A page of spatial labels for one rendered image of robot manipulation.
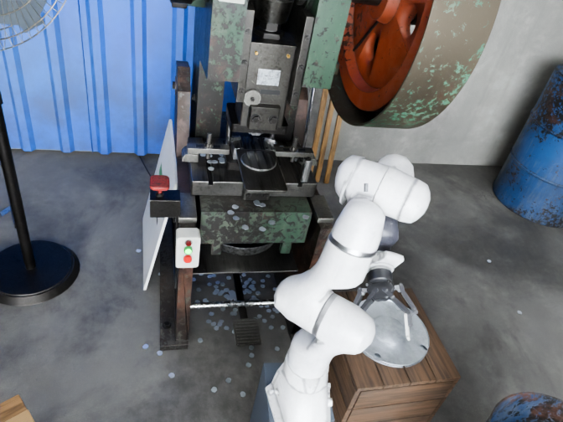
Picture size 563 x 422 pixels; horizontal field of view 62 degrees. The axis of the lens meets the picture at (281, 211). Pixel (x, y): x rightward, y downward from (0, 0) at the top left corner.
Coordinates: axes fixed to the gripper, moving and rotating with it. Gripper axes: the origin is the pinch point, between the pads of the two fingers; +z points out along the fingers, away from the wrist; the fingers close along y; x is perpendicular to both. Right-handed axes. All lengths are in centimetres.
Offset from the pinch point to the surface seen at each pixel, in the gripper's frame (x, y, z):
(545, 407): -38, -41, 12
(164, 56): 4, 109, -162
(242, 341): -23, 57, -9
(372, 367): -23.4, 8.3, 2.0
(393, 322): -32.3, 1.8, -15.8
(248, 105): 39, 32, -65
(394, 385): -25.4, 2.0, 7.6
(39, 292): 2, 140, -27
